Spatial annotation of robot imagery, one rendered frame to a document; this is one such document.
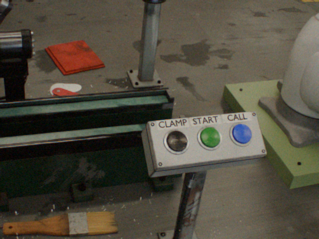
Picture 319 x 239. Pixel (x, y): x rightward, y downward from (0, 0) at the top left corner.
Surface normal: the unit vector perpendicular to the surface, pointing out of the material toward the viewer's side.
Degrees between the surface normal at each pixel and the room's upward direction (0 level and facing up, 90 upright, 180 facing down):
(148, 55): 90
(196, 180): 90
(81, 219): 0
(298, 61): 88
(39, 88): 0
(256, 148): 32
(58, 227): 0
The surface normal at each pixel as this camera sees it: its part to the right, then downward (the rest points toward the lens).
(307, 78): -0.90, 0.15
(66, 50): 0.07, -0.79
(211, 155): 0.23, -0.36
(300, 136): 0.02, -0.65
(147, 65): 0.28, 0.60
